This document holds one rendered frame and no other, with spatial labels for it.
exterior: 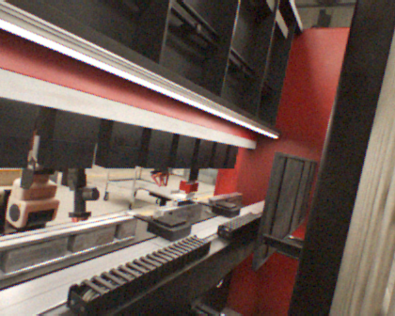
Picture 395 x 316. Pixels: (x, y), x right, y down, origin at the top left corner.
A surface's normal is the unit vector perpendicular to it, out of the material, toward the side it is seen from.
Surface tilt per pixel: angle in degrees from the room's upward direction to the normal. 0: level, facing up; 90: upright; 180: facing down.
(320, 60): 90
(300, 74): 90
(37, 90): 90
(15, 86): 90
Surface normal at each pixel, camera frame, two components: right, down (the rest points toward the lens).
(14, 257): 0.85, 0.19
